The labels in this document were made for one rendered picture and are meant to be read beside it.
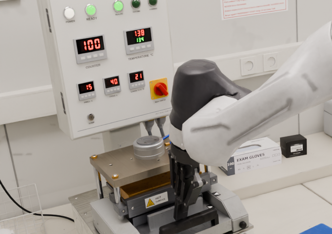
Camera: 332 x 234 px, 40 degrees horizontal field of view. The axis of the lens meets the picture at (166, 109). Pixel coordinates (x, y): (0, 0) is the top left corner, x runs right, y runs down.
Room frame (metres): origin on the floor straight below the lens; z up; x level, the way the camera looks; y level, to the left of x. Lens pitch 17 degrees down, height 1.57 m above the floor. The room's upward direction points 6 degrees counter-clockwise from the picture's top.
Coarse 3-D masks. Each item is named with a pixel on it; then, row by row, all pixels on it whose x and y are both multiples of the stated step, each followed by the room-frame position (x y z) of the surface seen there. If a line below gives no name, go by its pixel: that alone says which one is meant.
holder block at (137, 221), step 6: (114, 198) 1.11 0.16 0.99; (168, 204) 1.04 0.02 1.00; (174, 204) 1.04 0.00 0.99; (156, 210) 1.02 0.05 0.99; (126, 216) 1.03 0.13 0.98; (138, 216) 1.00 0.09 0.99; (144, 216) 1.01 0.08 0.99; (132, 222) 1.00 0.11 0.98; (138, 222) 1.00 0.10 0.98; (144, 222) 1.01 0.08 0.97
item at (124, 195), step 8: (152, 176) 1.08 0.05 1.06; (160, 176) 1.08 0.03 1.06; (168, 176) 1.07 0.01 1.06; (128, 184) 1.05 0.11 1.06; (136, 184) 1.05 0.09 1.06; (144, 184) 1.04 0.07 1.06; (152, 184) 1.04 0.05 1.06; (160, 184) 1.03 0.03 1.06; (168, 184) 1.04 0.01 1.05; (128, 192) 1.01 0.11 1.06; (136, 192) 1.00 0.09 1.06
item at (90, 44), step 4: (84, 40) 1.18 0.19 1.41; (88, 40) 1.19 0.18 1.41; (92, 40) 1.19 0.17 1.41; (96, 40) 1.20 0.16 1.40; (80, 44) 1.18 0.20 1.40; (84, 44) 1.18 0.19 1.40; (88, 44) 1.19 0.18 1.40; (92, 44) 1.19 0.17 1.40; (96, 44) 1.20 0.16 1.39; (100, 44) 1.20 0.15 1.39; (84, 48) 1.18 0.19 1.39; (88, 48) 1.19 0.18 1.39; (92, 48) 1.19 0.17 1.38; (96, 48) 1.20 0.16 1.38; (100, 48) 1.20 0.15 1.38
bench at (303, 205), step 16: (272, 192) 1.49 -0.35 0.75; (288, 192) 1.48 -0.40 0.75; (304, 192) 1.47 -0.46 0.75; (320, 192) 1.46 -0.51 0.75; (48, 208) 1.56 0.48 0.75; (64, 208) 1.55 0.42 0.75; (256, 208) 1.40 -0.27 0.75; (272, 208) 1.39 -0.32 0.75; (288, 208) 1.37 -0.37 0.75; (304, 208) 1.36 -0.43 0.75; (320, 208) 1.35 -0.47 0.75; (0, 224) 1.48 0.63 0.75; (16, 224) 1.47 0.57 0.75; (32, 224) 1.45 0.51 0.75; (48, 224) 1.44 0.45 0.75; (64, 224) 1.43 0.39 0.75; (256, 224) 1.30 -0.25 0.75; (272, 224) 1.29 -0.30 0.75; (288, 224) 1.28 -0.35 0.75; (304, 224) 1.27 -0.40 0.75
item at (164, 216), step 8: (200, 200) 1.03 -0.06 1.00; (168, 208) 1.00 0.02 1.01; (192, 208) 1.02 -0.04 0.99; (200, 208) 1.03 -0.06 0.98; (208, 208) 1.05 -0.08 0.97; (152, 216) 0.97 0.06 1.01; (160, 216) 0.98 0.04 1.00; (168, 216) 0.99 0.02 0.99; (224, 216) 1.00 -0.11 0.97; (144, 224) 1.00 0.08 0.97; (152, 224) 0.97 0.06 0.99; (160, 224) 0.98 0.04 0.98; (208, 224) 0.97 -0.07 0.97; (224, 224) 0.97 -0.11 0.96; (144, 232) 0.97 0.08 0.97; (152, 232) 0.96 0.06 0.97; (184, 232) 0.95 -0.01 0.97; (192, 232) 0.95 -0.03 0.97; (200, 232) 0.94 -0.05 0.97; (208, 232) 0.95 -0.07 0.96; (216, 232) 0.96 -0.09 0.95; (224, 232) 0.97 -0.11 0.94
